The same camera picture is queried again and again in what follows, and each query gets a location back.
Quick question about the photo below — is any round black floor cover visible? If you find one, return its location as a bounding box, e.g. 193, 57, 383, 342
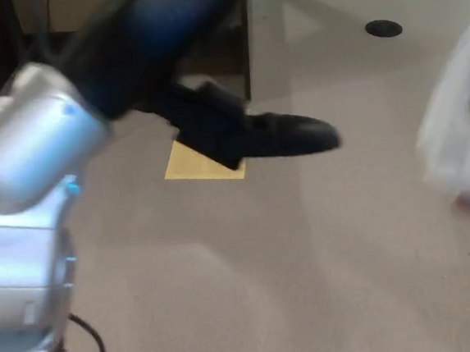
364, 16, 404, 41

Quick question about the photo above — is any white toilet paper roll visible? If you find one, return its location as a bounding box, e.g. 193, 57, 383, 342
404, 12, 470, 223

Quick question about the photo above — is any yellow paper sheet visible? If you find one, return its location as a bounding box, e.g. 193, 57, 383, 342
161, 135, 249, 188

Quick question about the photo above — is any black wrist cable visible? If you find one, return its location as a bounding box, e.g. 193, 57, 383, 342
66, 309, 108, 352

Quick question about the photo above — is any dark brown wooden desk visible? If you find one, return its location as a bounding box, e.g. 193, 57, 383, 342
0, 0, 294, 124

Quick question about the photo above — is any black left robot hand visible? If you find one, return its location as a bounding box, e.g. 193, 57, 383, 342
54, 0, 344, 186

